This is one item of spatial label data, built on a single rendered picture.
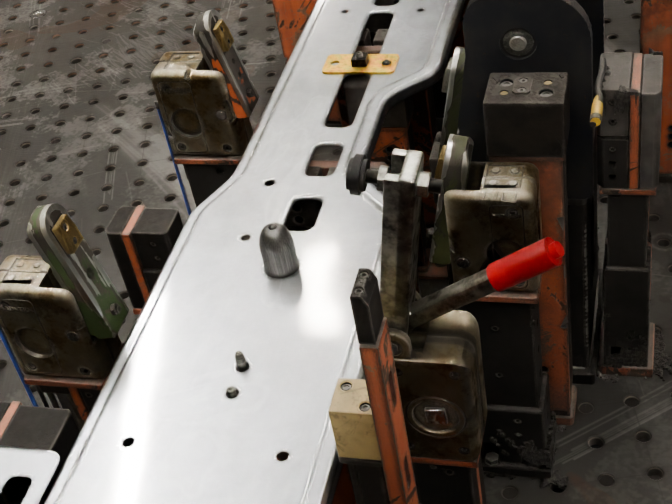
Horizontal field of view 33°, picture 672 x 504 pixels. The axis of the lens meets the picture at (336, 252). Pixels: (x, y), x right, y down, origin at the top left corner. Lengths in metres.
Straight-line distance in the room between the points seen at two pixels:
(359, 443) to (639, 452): 0.48
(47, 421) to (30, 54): 1.24
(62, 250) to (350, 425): 0.32
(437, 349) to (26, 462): 0.34
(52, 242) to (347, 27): 0.53
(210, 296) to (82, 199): 0.73
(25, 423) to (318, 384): 0.26
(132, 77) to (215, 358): 1.08
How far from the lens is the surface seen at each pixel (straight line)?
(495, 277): 0.83
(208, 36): 1.25
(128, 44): 2.11
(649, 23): 1.46
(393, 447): 0.81
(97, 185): 1.77
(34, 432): 1.01
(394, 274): 0.83
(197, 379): 0.97
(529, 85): 1.02
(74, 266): 1.02
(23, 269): 1.07
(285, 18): 1.66
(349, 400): 0.84
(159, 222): 1.16
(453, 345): 0.88
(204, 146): 1.33
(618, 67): 1.12
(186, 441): 0.93
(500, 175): 1.01
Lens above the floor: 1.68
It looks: 40 degrees down
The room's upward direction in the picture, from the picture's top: 11 degrees counter-clockwise
